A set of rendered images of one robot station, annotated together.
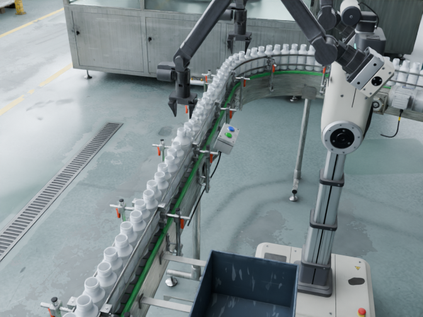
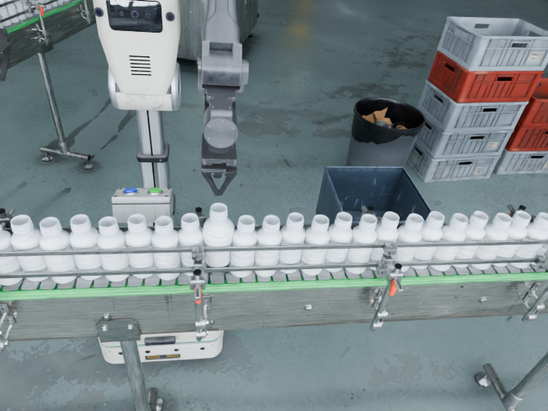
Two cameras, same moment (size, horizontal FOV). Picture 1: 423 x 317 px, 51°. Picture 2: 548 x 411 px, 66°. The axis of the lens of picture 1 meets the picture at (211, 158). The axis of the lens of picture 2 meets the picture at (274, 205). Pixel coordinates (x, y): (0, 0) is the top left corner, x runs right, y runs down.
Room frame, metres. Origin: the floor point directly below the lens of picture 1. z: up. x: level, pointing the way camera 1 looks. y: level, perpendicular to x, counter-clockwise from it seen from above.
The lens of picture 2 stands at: (1.78, 0.81, 1.79)
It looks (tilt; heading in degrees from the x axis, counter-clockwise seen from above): 39 degrees down; 246
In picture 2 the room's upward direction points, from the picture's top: 7 degrees clockwise
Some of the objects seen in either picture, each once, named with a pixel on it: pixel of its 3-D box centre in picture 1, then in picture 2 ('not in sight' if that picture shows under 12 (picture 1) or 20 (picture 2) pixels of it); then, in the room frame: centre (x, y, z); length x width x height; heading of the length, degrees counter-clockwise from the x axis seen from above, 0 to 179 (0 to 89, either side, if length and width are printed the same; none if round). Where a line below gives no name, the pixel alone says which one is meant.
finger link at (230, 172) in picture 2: (178, 106); (218, 173); (1.61, 0.14, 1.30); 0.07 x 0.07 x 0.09; 78
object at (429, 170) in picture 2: not in sight; (448, 155); (-0.67, -1.37, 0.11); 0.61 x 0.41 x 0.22; 174
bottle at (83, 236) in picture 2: (199, 123); (86, 247); (1.89, 0.06, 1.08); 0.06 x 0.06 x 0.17
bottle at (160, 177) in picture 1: (160, 192); (338, 241); (1.32, 0.18, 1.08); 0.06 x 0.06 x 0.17
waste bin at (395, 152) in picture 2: not in sight; (377, 155); (0.16, -1.20, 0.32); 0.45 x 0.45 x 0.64
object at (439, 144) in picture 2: not in sight; (459, 130); (-0.67, -1.37, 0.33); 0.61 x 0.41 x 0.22; 174
